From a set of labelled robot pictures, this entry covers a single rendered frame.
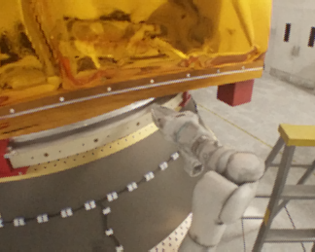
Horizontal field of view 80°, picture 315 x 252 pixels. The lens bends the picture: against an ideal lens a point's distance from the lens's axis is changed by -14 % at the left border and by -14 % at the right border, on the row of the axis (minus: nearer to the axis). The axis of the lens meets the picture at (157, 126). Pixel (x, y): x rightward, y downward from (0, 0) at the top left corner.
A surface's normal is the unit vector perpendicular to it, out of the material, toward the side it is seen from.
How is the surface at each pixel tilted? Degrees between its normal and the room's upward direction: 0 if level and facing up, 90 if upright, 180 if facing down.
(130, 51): 72
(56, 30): 98
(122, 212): 62
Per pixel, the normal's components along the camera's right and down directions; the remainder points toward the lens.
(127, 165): 0.56, -0.08
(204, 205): -0.73, 0.02
